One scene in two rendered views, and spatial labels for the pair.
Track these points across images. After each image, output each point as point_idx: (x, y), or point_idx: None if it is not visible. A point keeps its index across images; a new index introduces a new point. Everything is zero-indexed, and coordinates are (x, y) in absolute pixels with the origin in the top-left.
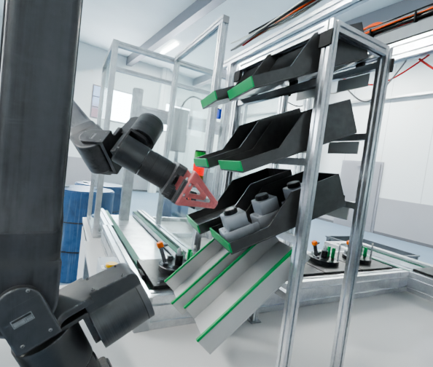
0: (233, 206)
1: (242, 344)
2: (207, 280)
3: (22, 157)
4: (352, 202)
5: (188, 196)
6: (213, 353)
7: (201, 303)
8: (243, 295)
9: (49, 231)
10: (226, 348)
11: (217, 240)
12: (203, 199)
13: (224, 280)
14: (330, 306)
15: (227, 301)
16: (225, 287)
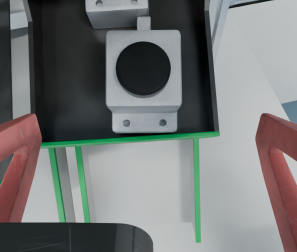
0: (132, 47)
1: (69, 151)
2: (64, 188)
3: None
4: None
5: (20, 218)
6: (80, 197)
7: (92, 211)
8: (195, 143)
9: None
10: (72, 176)
11: (102, 144)
12: (40, 143)
13: (84, 153)
14: (11, 1)
15: (122, 165)
16: (87, 156)
